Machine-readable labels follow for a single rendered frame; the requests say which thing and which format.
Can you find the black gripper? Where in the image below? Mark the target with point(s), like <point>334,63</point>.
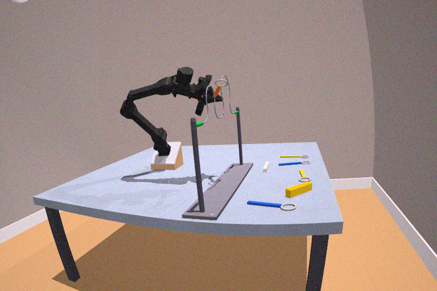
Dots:
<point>202,100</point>

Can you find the grey wire loop frame on two posts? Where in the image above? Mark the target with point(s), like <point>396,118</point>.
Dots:
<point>211,203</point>

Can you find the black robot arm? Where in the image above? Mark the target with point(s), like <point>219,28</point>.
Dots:
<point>164,86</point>

